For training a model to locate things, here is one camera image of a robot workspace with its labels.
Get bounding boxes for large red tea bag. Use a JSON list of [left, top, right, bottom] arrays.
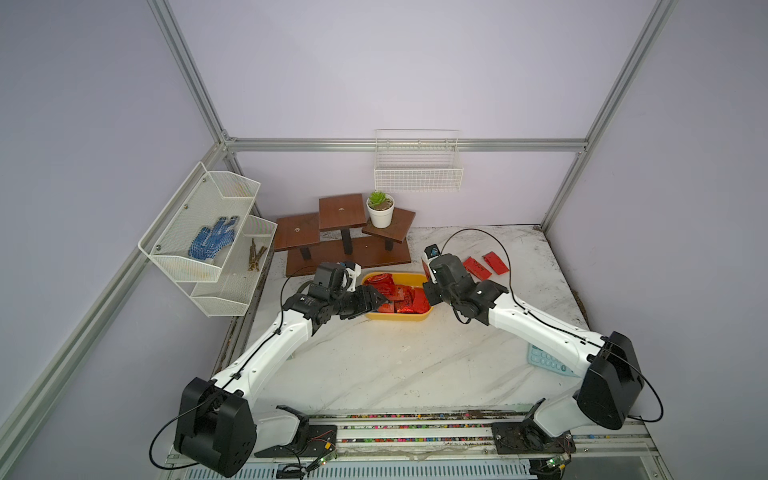
[[463, 257, 492, 281]]

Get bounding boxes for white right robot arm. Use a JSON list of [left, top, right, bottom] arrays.
[[422, 245, 645, 445]]

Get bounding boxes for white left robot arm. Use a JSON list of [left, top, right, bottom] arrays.
[[170, 262, 388, 478]]

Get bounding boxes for red tea bags pile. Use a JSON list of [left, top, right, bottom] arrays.
[[364, 272, 431, 314]]

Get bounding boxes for yellow plastic storage box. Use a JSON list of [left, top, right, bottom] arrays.
[[361, 271, 433, 322]]

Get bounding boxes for brown wooden tiered stand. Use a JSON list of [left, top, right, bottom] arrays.
[[275, 193, 416, 276]]

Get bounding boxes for brown wooden clothespins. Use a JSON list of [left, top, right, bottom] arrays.
[[248, 238, 268, 271]]

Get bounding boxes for small potted green plant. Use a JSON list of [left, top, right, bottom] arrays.
[[366, 191, 395, 229]]

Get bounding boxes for white mesh lower shelf basket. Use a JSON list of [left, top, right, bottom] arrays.
[[191, 215, 277, 317]]

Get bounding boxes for white mesh shelf basket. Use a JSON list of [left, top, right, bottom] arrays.
[[191, 215, 277, 317], [138, 163, 260, 283]]

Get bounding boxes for light blue calculator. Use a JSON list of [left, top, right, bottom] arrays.
[[527, 344, 576, 377]]

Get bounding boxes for blue work glove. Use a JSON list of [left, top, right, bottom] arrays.
[[187, 216, 239, 261]]

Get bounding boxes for white mesh upper shelf basket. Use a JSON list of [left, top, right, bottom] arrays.
[[138, 163, 260, 283]]

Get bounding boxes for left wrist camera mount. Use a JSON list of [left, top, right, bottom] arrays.
[[343, 262, 362, 292]]

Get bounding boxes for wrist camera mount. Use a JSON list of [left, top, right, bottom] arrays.
[[343, 262, 362, 292], [421, 244, 441, 283]]

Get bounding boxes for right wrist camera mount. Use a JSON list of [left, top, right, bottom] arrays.
[[421, 244, 441, 283]]

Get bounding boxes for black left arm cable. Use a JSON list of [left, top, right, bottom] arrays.
[[148, 272, 313, 471]]

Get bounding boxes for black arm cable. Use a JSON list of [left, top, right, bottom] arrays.
[[440, 227, 665, 424], [148, 272, 313, 471]]

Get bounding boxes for white wire wall basket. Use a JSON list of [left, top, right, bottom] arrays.
[[373, 129, 464, 193]]

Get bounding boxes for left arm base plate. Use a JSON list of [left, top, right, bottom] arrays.
[[252, 405, 338, 458]]

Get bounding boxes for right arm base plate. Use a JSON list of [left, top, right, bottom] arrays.
[[491, 399, 575, 455]]

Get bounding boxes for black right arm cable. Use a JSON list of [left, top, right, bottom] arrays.
[[440, 227, 665, 424]]

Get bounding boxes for aluminium frame profiles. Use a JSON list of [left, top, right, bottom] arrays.
[[1, 1, 657, 421]]

